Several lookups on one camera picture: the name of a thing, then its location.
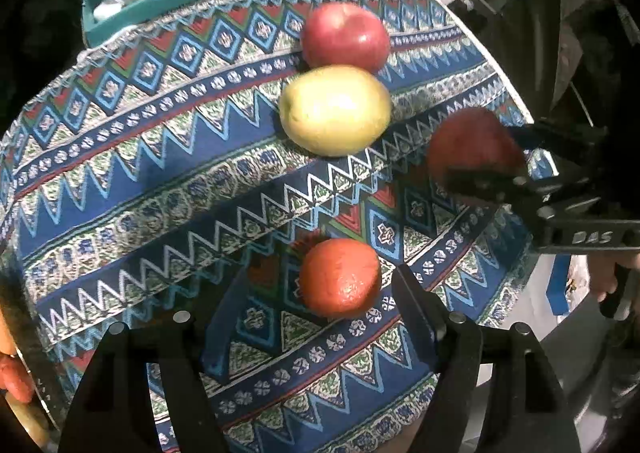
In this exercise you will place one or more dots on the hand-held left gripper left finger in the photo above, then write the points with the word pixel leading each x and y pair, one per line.
pixel 170 358

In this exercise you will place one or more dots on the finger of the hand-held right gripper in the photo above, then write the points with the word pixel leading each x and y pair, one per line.
pixel 490 185
pixel 537 138

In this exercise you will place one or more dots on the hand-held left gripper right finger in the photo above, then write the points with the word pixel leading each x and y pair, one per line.
pixel 417 305

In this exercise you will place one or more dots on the dark red apple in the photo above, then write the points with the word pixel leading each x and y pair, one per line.
pixel 470 143

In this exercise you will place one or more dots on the large orange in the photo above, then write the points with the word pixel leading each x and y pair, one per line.
pixel 340 278

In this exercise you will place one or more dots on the clear glass bowl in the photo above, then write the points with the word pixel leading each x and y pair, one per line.
pixel 36 383

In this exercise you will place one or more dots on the person's right hand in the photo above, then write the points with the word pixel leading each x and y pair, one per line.
pixel 602 283

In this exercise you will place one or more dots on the blue patterned tablecloth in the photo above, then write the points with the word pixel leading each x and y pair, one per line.
pixel 150 158

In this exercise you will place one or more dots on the bright red apple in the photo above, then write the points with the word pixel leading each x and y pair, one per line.
pixel 345 35

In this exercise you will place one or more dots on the black hanging jacket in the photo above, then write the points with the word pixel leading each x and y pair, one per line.
pixel 50 8

